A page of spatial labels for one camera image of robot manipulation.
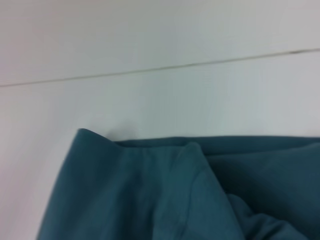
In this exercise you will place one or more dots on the teal t-shirt with pink print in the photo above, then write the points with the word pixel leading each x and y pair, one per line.
pixel 175 195

